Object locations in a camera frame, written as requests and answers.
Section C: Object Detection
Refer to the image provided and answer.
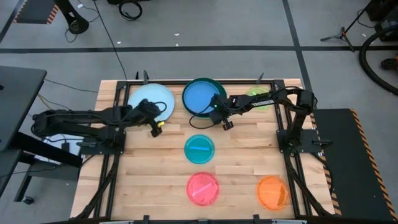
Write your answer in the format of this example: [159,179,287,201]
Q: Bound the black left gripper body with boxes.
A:
[134,98,164,138]

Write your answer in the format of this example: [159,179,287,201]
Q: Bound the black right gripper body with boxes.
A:
[209,95,234,131]

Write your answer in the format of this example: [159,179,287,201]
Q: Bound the blue plastic plate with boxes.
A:
[183,80,221,115]

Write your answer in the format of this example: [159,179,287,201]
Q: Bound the teal translucent plate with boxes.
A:
[183,134,216,165]

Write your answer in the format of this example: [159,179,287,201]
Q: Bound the light green plastic plate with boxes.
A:
[245,85,274,111]

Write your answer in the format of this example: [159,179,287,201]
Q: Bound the pink translucent plate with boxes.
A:
[186,172,220,207]

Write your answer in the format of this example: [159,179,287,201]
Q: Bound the orange translucent plate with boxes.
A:
[256,175,290,211]

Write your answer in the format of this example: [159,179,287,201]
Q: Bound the large light blue plate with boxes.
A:
[127,83,176,123]

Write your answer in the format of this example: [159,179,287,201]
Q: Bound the white flat box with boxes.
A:
[42,133,84,156]

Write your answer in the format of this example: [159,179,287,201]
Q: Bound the black hazard-striped floor mat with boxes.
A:
[12,0,60,25]
[312,108,398,222]

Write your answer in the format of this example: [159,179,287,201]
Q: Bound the black desk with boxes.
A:
[0,65,83,205]

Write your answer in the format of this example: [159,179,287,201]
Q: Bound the black tripod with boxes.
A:
[320,0,376,53]

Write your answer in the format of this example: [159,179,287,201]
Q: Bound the orange and black device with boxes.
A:
[381,55,398,72]

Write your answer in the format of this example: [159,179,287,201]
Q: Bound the black equipment case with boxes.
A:
[365,0,398,43]

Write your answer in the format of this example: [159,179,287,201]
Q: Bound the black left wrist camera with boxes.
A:
[143,104,158,118]

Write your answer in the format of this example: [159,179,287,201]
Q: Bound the black camera cable loop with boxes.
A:
[188,111,220,129]
[148,101,168,115]

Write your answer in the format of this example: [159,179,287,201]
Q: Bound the black aluminium rig frame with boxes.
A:
[70,78,336,224]

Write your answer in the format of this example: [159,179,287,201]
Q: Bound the grey floor cable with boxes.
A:
[43,78,100,94]

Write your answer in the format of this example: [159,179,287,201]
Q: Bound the long black floor cable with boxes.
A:
[92,0,128,80]

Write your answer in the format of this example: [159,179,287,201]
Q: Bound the coiled black cable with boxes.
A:
[118,0,144,22]

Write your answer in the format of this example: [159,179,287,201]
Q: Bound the black pedestal stand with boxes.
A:
[54,0,90,35]

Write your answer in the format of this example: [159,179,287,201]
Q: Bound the thick black hose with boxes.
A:
[358,24,398,96]

